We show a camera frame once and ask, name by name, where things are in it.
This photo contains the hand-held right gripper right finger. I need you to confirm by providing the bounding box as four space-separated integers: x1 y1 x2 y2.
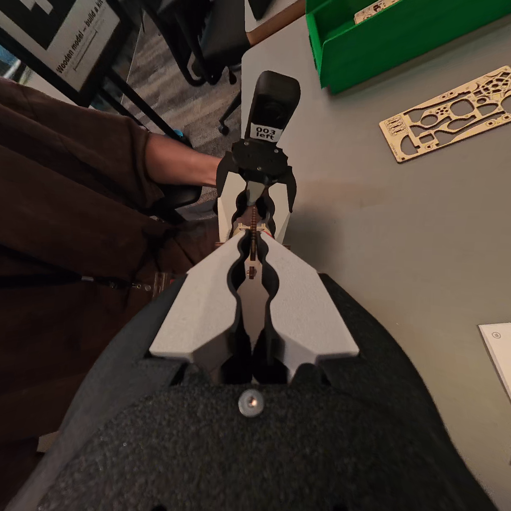
257 235 360 379

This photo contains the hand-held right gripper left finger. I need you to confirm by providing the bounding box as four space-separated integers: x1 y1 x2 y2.
149 232 254 366

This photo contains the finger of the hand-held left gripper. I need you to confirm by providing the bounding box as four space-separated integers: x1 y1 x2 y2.
263 183 295 245
217 172 250 243

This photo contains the wooden model plane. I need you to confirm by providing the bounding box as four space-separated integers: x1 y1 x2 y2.
216 205 277 281

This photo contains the person's left forearm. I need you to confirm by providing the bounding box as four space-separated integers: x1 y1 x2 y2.
0 78 223 208

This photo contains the grey desk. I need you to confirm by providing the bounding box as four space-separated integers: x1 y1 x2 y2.
241 16 511 465

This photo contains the black chair armrest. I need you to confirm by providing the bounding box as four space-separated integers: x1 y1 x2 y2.
154 186 200 224

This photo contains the person's brown clothing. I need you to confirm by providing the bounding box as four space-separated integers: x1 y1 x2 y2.
0 192 224 444

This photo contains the black office chair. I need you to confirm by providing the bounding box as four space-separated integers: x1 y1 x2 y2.
148 0 250 136

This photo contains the black metal sign stand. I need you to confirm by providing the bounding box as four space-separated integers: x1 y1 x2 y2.
106 68 178 138

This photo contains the white table with wood edge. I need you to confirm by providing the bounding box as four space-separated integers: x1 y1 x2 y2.
241 0 308 45

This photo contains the black object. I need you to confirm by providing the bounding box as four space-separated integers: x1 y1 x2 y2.
248 0 281 21

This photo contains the green plastic bin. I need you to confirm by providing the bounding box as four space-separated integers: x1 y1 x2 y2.
305 0 511 95

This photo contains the laser-cut wooden parts sheet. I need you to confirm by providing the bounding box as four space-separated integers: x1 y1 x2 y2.
378 66 511 164
353 0 402 24

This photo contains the instruction booklet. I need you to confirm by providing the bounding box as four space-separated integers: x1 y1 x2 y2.
478 323 511 400

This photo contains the black framed white sign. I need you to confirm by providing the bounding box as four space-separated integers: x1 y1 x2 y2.
0 0 134 108

